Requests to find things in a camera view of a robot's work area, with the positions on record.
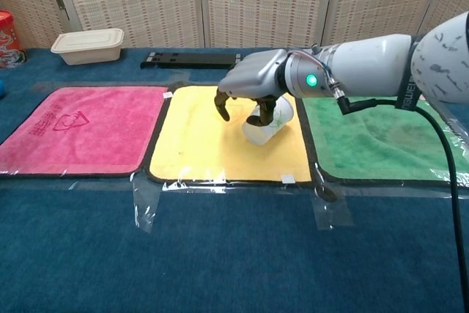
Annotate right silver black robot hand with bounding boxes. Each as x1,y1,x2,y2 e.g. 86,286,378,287
215,48,294,127

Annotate small white paper cup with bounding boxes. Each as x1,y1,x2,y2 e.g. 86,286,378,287
241,95,295,147

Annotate yellow cloth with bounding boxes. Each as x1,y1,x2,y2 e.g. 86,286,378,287
146,84,313,185

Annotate green cloth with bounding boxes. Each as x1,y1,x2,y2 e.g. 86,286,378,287
298,95,469,186

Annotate pink cloth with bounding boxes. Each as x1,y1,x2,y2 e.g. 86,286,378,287
0,85,170,179

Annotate black folded stand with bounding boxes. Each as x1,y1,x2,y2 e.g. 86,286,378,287
140,52,242,70

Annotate clear tape strip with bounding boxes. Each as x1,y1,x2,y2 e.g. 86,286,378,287
311,188,355,232
130,177,162,234

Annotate beige lidded lunch box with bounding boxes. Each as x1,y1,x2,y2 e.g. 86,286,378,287
50,28,125,66

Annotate red snack canister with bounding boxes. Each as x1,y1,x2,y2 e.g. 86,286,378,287
0,10,27,69

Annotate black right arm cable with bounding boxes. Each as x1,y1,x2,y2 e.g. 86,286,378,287
336,95,469,313

